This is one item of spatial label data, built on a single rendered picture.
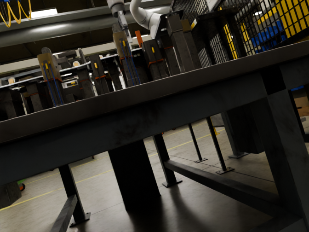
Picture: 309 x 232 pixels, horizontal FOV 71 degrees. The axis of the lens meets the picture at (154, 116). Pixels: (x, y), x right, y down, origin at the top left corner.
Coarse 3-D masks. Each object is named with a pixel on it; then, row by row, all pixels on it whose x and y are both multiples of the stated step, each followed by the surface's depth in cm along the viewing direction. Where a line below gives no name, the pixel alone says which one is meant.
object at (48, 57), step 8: (40, 56) 96; (48, 56) 97; (40, 64) 96; (48, 64) 96; (56, 64) 102; (48, 72) 96; (56, 72) 98; (48, 80) 96; (56, 80) 97; (56, 88) 97; (56, 96) 96; (64, 96) 102; (56, 104) 97
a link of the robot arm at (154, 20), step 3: (153, 15) 165; (156, 15) 164; (159, 15) 164; (150, 18) 165; (153, 18) 164; (156, 18) 163; (150, 21) 165; (153, 21) 164; (156, 21) 163; (150, 24) 166; (153, 24) 165; (156, 24) 164; (150, 27) 168; (153, 27) 165; (150, 30) 169; (153, 30) 166; (150, 33) 171; (153, 33) 167; (153, 36) 168
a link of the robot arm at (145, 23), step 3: (147, 12) 165; (150, 12) 166; (153, 12) 168; (147, 15) 165; (150, 15) 165; (147, 18) 165; (144, 21) 166; (147, 21) 166; (141, 24) 170; (144, 24) 168; (147, 24) 167; (144, 27) 172; (147, 27) 169
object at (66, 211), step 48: (192, 96) 55; (240, 96) 58; (288, 96) 62; (48, 144) 46; (96, 144) 48; (240, 144) 96; (288, 144) 61; (0, 192) 65; (240, 192) 89; (288, 192) 63
